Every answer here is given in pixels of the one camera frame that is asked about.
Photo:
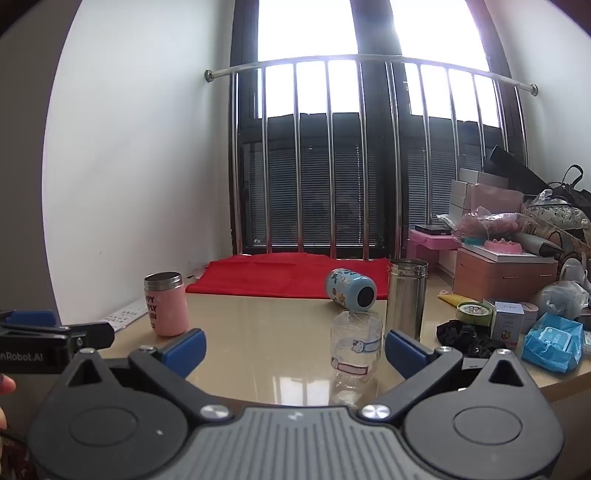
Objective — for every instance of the steel window railing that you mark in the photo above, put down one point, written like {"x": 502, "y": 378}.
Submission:
{"x": 328, "y": 152}

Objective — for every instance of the large pink storage box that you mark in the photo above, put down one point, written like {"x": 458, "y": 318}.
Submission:
{"x": 498, "y": 279}

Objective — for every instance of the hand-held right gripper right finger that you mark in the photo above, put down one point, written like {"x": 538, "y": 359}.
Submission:
{"x": 405, "y": 353}

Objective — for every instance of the clear plastic cup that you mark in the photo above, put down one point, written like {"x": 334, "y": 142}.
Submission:
{"x": 356, "y": 350}

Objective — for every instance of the black handbag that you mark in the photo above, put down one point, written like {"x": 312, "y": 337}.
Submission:
{"x": 575, "y": 189}

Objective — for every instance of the pink plastic stool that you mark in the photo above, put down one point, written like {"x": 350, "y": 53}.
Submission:
{"x": 429, "y": 244}

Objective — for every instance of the black hair scrunchie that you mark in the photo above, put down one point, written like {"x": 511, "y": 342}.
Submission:
{"x": 466, "y": 339}

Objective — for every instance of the small white carton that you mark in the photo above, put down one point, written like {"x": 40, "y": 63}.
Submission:
{"x": 507, "y": 323}

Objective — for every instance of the stack of white boxes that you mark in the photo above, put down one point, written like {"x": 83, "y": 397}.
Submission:
{"x": 466, "y": 194}

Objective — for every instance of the blue tissue packet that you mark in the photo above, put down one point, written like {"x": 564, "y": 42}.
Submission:
{"x": 551, "y": 344}

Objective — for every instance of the yellow tube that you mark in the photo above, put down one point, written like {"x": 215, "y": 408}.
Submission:
{"x": 455, "y": 299}

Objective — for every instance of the flat white box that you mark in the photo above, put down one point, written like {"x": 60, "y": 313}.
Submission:
{"x": 508, "y": 256}

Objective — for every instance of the stainless steel cup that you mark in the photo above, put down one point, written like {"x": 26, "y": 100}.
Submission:
{"x": 405, "y": 295}

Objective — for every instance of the grey hair dryer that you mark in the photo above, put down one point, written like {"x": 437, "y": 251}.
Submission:
{"x": 538, "y": 244}

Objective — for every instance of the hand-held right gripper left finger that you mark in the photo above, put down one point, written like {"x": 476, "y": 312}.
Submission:
{"x": 187, "y": 351}

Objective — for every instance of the red cloth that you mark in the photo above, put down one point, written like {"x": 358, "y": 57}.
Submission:
{"x": 258, "y": 274}

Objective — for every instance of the flat black device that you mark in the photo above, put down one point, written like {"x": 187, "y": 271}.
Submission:
{"x": 431, "y": 229}

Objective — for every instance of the small pink round container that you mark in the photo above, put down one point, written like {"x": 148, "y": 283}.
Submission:
{"x": 530, "y": 314}

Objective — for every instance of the black framed window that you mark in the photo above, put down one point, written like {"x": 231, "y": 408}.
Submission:
{"x": 374, "y": 41}

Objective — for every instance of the round green tin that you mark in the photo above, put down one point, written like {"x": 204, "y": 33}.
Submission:
{"x": 473, "y": 314}

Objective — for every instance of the dark patterned cloth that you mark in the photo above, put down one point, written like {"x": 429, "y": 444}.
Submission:
{"x": 11, "y": 459}

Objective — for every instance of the pink scalloped tray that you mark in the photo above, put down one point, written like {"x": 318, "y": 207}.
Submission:
{"x": 502, "y": 247}

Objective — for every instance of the pink plastic bag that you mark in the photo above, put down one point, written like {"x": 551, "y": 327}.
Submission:
{"x": 489, "y": 224}

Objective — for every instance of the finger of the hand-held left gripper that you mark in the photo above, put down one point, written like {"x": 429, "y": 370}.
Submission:
{"x": 32, "y": 318}
{"x": 92, "y": 339}

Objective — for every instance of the white remote keypad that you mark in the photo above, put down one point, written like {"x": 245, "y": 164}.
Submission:
{"x": 127, "y": 314}

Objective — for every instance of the pink cup with steel rim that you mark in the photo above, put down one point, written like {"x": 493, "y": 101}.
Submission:
{"x": 167, "y": 309}

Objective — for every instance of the person's left hand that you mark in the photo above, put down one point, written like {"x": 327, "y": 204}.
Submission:
{"x": 5, "y": 385}

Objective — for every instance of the blue cartoon print cup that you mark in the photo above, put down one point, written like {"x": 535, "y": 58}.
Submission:
{"x": 344, "y": 286}

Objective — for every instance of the clear plastic bag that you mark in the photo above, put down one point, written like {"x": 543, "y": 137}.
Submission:
{"x": 565, "y": 297}

